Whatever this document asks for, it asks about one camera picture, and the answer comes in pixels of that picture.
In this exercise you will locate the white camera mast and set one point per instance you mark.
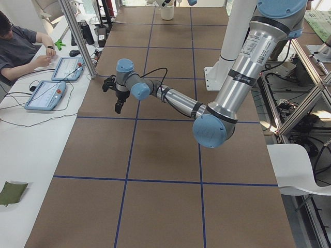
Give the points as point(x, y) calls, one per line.
point(236, 31)

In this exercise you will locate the green plastic toy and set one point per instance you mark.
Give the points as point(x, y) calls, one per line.
point(59, 44)

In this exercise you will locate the green cloth pouch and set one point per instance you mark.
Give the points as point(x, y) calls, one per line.
point(12, 192)

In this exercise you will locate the person in grey shirt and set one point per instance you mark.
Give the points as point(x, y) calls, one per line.
point(18, 50)

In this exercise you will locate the far blue teach pendant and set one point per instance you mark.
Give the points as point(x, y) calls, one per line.
point(68, 68)

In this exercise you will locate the white cup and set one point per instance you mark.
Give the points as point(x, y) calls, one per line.
point(163, 3)

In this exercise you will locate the black computer mouse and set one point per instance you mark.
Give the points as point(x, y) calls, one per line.
point(74, 53)

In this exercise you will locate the near blue teach pendant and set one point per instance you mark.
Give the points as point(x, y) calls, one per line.
point(46, 96)

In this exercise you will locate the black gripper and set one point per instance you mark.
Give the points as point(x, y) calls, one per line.
point(121, 96)

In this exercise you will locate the cream bin with handle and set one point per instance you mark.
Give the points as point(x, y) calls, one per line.
point(167, 13)

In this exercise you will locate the blue teach pendant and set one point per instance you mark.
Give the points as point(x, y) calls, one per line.
point(46, 96)
point(68, 68)

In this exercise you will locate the aluminium frame post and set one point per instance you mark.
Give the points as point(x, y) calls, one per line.
point(76, 31)

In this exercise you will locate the black water bottle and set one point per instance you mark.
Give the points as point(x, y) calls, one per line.
point(86, 31)

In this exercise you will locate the white chair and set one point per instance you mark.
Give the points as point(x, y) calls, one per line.
point(293, 170)

